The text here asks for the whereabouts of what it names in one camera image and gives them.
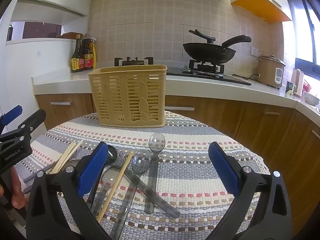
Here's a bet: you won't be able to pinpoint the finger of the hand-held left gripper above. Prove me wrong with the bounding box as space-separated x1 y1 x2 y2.
0 109 47 145
0 105 23 128

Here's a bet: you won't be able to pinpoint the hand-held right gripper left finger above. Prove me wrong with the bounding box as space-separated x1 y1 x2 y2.
26 141 113 240

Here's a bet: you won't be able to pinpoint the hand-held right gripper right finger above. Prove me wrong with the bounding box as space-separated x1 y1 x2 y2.
206 141 294 240

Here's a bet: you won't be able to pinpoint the clear grey plastic spoon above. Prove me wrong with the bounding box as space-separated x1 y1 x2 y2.
110 150 181 218
90 168 121 217
144 132 166 214
109 149 153 239

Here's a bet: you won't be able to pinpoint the beige plastic utensil basket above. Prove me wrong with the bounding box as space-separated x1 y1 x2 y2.
88 64 167 128

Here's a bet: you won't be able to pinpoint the person's left hand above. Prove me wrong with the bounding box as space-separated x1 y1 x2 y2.
0 166 28 209

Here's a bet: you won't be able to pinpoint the striped woven tablecloth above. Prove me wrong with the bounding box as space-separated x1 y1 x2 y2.
7 110 272 240

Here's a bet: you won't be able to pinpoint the white kitchen countertop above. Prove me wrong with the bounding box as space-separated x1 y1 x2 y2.
31 64 320 115

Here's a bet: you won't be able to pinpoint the wooden base cabinets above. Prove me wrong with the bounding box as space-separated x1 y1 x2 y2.
35 94 320 230

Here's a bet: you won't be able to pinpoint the red label sauce bottle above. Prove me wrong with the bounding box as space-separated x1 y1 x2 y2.
81 33 97 70

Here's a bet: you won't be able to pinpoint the black gas stove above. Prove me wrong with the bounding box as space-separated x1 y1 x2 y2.
114 56 252 86

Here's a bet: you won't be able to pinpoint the brown wooden board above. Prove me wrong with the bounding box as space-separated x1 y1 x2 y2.
59 32 83 40

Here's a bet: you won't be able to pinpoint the dark printed mug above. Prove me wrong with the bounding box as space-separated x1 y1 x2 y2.
286 81 297 96

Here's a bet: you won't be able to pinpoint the steel pot with lid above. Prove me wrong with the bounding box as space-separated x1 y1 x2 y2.
256 55 286 89

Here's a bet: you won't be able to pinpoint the black wok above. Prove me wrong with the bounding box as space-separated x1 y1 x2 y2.
182 34 252 64

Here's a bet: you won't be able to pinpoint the black spatula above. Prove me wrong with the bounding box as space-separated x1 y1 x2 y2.
189 29 216 43

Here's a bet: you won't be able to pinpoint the dark framed window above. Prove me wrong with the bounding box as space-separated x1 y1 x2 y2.
285 0 320 79

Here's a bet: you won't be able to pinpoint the black power cable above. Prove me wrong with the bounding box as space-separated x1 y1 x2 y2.
232 73 260 81

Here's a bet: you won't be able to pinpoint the orange wall cabinet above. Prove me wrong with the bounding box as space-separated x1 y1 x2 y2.
230 0 292 24

